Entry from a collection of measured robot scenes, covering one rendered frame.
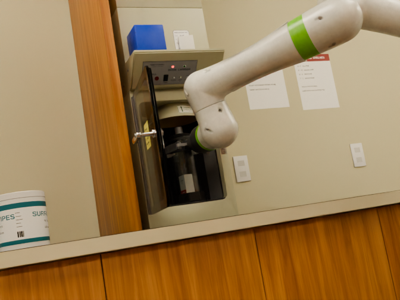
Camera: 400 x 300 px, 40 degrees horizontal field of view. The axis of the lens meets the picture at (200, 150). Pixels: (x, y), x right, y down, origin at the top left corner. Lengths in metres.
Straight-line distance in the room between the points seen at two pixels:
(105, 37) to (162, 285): 0.79
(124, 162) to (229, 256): 0.43
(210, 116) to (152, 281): 0.48
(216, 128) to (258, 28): 1.18
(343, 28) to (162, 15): 0.76
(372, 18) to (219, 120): 0.51
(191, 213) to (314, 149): 0.96
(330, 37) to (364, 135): 1.39
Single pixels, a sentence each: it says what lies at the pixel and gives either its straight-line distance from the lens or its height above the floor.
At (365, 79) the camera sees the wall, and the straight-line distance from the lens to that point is 2.90.
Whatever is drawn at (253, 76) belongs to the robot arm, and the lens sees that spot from 1.54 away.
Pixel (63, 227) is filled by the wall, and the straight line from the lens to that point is 2.16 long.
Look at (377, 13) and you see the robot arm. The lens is 1.64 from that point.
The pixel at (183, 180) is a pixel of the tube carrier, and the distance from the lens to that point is 1.87.
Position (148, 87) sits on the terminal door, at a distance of 1.53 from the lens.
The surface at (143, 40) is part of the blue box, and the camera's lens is 1.81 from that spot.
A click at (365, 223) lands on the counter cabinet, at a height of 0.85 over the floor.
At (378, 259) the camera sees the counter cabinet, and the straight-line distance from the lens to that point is 1.84.
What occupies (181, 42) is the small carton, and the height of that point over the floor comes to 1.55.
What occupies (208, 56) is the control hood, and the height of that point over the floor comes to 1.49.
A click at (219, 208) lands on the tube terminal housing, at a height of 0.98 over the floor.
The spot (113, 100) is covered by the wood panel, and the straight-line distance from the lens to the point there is 1.74.
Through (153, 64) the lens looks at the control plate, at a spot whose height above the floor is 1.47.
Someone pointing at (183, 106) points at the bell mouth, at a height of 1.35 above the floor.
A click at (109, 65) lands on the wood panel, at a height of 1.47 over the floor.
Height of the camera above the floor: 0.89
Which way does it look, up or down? 9 degrees up
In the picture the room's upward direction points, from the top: 10 degrees counter-clockwise
